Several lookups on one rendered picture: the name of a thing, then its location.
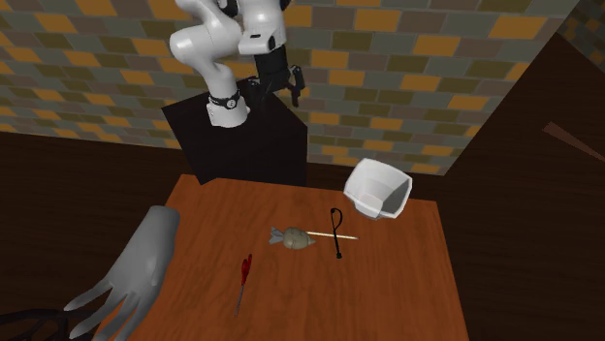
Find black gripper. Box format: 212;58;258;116
244;44;306;111

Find black robot stand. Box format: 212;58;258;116
161;77;309;187

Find white square bowl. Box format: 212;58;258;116
343;158;414;221

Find grey fish toy on stick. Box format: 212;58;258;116
269;226;360;252

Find grey glove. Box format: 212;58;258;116
63;204;181;341

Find brown wooden table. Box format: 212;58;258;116
92;173;471;341

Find black loop-handled tool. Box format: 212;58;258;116
329;206;344;261

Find red-handled thin tool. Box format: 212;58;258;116
234;253;254;317

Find black wire chair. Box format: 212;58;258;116
0;308;98;341

